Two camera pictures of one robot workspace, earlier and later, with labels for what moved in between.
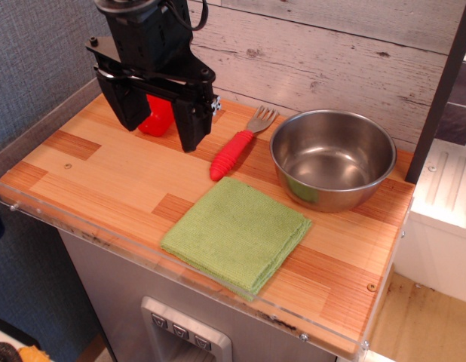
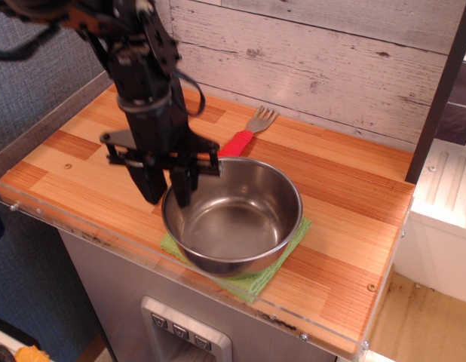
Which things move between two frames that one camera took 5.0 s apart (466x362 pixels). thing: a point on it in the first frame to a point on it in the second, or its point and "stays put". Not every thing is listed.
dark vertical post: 440,102 stays put
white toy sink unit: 436,248 stays put
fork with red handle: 231,153 stays put
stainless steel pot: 332,161 to 239,224
